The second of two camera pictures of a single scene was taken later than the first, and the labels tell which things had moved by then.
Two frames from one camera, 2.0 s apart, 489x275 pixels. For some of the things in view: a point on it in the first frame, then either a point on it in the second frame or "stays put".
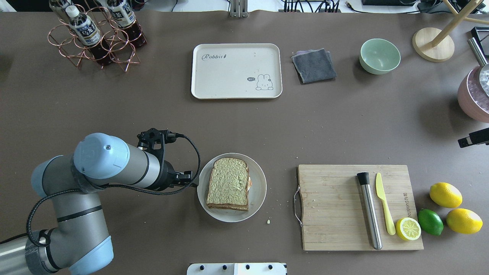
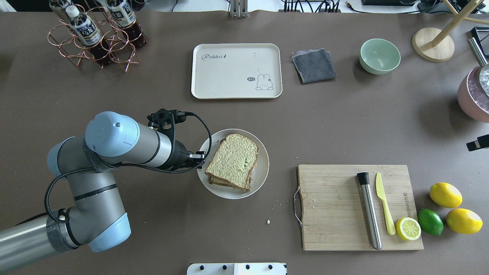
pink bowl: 472,98 stays put
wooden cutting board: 328,205 stays put
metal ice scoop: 483,79 stays put
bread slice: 228,206 → 214,180
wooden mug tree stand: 434,44 stays put
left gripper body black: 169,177 → 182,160
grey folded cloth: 313,65 stays put
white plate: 256,192 → 259,175
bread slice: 229,181 → 234,160
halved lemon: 408,228 stays put
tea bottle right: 123,12 stays put
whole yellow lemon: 446,194 stays put
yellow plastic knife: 382,191 stays put
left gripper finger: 186,178 → 197,160
